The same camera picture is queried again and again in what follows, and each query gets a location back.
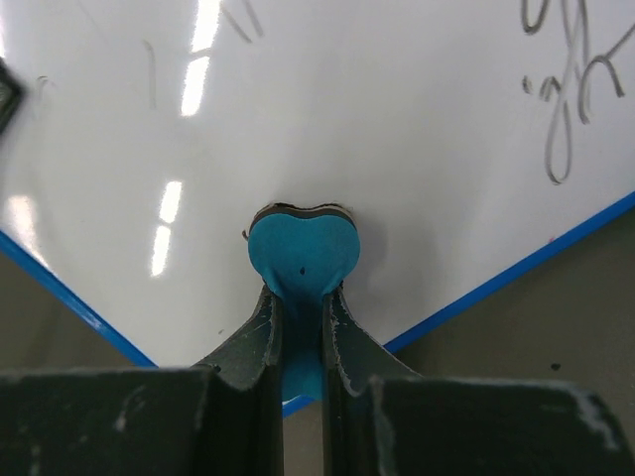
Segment blue framed whiteboard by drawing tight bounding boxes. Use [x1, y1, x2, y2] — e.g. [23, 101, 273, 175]
[0, 0, 635, 417]

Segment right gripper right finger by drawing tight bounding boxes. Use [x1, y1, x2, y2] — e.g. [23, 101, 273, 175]
[322, 290, 634, 475]

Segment blue heart-shaped eraser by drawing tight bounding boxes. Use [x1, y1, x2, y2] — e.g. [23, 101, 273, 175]
[244, 202, 361, 402]

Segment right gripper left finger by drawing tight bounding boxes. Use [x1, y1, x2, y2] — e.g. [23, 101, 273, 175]
[1, 290, 284, 475]

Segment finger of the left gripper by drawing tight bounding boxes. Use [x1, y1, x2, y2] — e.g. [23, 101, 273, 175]
[0, 59, 25, 134]

